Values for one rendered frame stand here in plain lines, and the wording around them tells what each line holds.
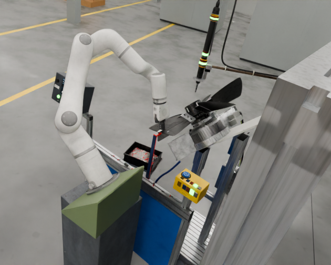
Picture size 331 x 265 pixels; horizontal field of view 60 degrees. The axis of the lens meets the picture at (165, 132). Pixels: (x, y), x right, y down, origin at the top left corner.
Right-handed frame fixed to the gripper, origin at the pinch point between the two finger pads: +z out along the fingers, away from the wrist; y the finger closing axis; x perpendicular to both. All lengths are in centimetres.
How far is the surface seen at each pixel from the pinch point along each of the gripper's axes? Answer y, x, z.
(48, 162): 3, 159, 73
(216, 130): 26.8, -22.0, 8.4
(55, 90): -20, 73, -19
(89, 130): -16, 51, 7
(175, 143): 12.1, -0.3, 16.8
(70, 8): 335, 532, -75
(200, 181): -11.6, -33.5, 20.7
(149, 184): -15.8, 0.5, 32.3
